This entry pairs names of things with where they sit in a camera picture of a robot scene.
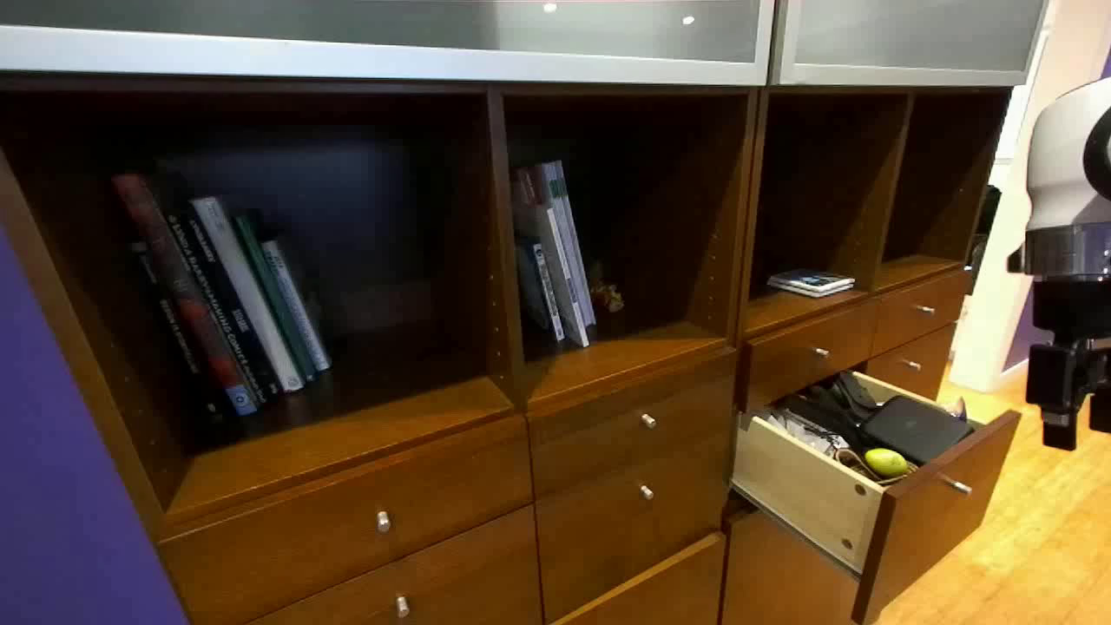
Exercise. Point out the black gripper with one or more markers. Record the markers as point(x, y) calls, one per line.
point(1070, 371)

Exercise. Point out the yellow-green egg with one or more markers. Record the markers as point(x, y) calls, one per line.
point(886, 464)

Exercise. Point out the grey upright book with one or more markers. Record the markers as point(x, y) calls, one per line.
point(552, 189)

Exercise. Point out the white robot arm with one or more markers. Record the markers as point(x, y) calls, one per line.
point(1070, 161)

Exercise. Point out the white upright book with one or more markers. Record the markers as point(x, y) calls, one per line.
point(561, 277)

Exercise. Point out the black zip case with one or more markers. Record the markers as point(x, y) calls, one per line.
point(913, 427)

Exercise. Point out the frosted glass cabinet door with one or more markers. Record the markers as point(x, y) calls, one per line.
point(675, 42)

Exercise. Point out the small brown figurine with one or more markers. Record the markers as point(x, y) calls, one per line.
point(605, 298)

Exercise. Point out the white spine book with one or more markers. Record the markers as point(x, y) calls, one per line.
point(246, 289)

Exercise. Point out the open wooden drawer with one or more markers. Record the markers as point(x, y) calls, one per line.
point(883, 532)

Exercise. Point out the right frosted glass door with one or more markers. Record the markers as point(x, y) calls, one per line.
point(903, 42)

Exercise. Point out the black book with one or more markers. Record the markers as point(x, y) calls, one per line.
point(227, 305)

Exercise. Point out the flat book stack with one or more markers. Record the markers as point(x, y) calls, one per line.
point(810, 282)

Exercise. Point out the brown wooden shelf unit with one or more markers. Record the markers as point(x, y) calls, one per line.
point(464, 459)

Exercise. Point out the clear plastic bag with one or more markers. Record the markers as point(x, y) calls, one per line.
point(815, 436)

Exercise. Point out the dark green book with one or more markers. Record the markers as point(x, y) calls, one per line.
point(277, 298)

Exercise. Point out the light green book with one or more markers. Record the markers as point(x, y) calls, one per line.
point(295, 305)

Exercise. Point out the dark red book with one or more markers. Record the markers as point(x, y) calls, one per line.
point(184, 292)

